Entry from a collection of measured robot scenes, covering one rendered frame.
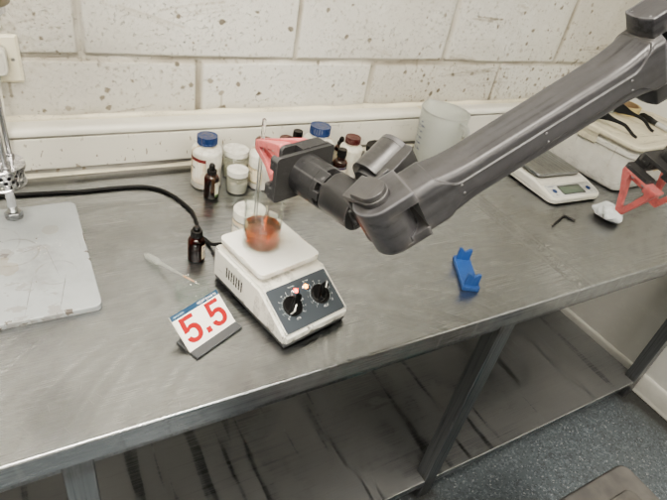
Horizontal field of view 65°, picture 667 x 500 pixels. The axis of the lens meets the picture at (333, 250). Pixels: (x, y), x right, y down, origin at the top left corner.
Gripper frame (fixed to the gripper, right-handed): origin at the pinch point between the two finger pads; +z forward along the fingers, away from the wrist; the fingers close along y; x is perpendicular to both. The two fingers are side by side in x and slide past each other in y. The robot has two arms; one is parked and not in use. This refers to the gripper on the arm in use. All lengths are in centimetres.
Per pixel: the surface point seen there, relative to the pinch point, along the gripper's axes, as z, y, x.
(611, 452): -64, -103, 102
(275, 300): -10.3, 3.5, 20.1
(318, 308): -14.0, -2.4, 22.1
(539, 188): -13, -83, 24
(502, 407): -32, -81, 93
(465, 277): -22.1, -34.5, 25.1
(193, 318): -4.4, 13.9, 22.9
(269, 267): -6.5, 1.9, 17.1
